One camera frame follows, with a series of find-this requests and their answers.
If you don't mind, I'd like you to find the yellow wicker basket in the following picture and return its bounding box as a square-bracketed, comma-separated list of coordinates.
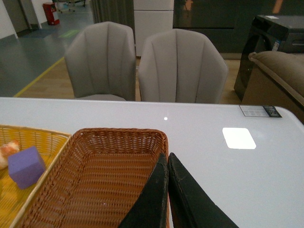
[0, 124, 71, 228]

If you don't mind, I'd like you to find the black table label sticker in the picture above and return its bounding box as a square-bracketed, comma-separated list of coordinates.
[239, 105, 282, 118]

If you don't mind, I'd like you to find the grey chair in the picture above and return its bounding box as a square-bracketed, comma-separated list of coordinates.
[138, 29, 228, 104]
[65, 21, 136, 101]

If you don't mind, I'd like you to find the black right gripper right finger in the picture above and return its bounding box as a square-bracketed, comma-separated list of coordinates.
[168, 153, 237, 228]

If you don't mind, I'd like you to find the black cabinet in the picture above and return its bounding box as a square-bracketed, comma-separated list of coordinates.
[234, 15, 304, 102]

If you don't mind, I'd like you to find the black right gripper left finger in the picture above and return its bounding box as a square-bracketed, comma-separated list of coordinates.
[119, 153, 169, 228]

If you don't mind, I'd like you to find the toy croissant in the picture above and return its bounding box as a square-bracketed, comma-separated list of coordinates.
[0, 140, 20, 170]

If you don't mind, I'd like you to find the left grey chair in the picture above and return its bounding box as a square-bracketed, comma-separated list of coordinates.
[65, 21, 136, 101]

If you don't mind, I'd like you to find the white refrigerator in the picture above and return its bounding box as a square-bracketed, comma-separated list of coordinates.
[133, 0, 174, 57]

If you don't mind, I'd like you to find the brown wicker basket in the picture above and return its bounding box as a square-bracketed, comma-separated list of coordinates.
[11, 128, 168, 228]

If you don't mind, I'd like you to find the purple foam cube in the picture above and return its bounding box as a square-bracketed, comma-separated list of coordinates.
[8, 146, 46, 190]

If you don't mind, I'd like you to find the beige sofa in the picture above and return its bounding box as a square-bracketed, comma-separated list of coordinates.
[241, 51, 304, 122]

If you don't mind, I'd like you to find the right grey chair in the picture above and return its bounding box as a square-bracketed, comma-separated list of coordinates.
[138, 29, 228, 104]

